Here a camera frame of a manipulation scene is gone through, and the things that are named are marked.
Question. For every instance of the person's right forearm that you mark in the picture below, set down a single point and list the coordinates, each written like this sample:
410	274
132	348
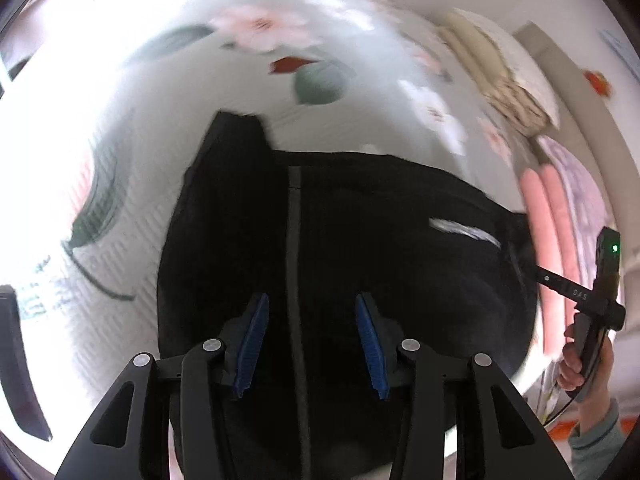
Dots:
597	442

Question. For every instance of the pale purple patterned cloth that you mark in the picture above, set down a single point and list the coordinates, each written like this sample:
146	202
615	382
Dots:
575	175

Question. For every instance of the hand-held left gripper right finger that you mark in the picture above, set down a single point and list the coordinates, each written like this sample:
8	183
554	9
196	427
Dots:
370	345

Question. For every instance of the black flat object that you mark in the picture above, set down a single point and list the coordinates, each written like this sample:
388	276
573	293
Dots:
22	360

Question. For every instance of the beige padded headboard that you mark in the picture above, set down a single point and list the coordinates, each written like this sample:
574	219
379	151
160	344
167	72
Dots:
570	65

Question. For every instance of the floral bed sheet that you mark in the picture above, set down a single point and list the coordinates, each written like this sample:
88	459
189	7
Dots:
150	135

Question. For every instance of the pink folded blanket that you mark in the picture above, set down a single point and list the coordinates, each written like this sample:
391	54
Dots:
545	210

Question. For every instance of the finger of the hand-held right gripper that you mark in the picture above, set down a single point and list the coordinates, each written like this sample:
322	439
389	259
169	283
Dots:
565	290

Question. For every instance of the black jacket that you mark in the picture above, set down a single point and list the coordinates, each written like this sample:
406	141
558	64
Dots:
350	220

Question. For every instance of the person's right hand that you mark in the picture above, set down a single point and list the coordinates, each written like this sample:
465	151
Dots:
565	377

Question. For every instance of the red flower wall sticker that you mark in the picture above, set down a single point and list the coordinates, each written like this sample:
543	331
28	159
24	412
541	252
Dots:
597	82

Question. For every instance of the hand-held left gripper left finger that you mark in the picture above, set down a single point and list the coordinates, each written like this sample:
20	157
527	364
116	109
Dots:
252	345

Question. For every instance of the beige folded blanket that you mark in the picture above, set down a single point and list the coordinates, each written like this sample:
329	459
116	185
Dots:
505	85

